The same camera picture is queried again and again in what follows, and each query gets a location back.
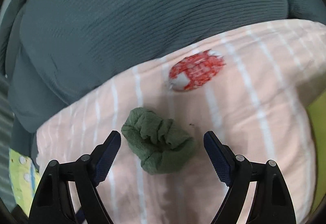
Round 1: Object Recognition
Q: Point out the pink white striped blanket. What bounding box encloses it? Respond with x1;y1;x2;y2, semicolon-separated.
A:
36;20;325;223

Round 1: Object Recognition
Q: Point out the grey corduroy sofa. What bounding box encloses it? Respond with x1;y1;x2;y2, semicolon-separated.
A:
1;0;325;157

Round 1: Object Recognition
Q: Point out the green towel cloth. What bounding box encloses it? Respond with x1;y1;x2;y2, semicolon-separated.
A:
121;108;197;175

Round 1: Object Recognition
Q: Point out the yellow green dotted cushion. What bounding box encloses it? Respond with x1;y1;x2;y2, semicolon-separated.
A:
9;149;40;216

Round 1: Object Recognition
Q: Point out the red white patterned pouch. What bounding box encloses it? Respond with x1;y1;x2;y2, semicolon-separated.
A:
169;50;226;92

